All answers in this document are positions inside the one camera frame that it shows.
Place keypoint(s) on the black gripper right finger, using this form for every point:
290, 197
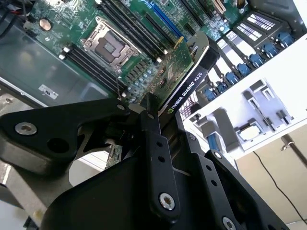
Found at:
227, 182

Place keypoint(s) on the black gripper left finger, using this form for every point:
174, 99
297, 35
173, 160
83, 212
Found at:
60, 119

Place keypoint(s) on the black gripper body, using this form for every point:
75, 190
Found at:
108, 203

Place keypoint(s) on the Nvidia graphics card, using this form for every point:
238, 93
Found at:
178, 60

